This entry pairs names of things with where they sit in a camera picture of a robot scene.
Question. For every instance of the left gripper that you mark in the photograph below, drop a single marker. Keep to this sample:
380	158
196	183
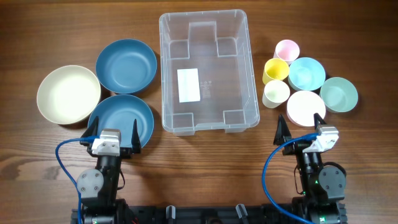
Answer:
127	152

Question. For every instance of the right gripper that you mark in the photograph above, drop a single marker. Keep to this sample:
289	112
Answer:
283	134

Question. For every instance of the pink small bowl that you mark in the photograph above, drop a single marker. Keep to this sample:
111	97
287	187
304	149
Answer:
301	107

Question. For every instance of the dark blue bowl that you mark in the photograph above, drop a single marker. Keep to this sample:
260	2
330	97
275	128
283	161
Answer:
126	66
120	112

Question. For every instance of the green small bowl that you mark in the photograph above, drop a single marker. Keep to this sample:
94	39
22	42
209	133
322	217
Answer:
339	95

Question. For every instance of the cream large bowl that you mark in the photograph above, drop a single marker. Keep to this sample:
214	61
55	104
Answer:
68	94

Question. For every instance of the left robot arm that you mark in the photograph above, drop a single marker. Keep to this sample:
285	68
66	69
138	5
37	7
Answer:
98	187

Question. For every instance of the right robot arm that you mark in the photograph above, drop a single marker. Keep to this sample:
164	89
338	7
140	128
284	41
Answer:
323	183

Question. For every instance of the clear plastic storage container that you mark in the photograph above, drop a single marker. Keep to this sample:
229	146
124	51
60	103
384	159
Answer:
217	43

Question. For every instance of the cream cup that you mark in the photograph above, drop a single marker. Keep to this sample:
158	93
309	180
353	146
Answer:
275	93

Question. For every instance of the light blue small bowl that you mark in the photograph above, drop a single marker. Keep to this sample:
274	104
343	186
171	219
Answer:
306	74

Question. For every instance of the yellow cup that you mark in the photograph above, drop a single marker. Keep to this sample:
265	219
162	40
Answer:
275	69

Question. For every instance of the pink cup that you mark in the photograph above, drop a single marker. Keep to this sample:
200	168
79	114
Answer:
287	50

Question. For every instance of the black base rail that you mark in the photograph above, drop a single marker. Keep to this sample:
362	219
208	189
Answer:
264	214

